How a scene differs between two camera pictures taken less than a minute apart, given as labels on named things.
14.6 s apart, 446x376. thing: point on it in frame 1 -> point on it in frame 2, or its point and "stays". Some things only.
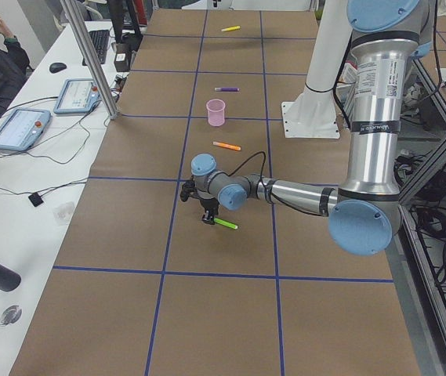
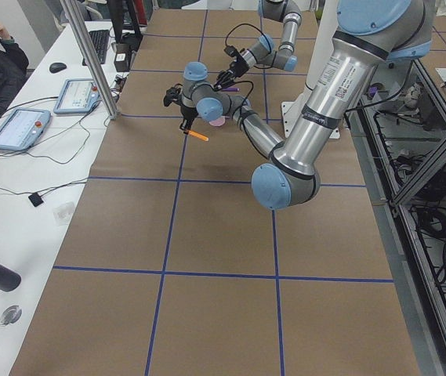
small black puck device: (35, 199) stays
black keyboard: (99, 40) stays
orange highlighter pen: (226, 146) -> (197, 135)
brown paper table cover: (142, 287) stays
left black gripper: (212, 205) -> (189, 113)
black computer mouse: (56, 67) stays
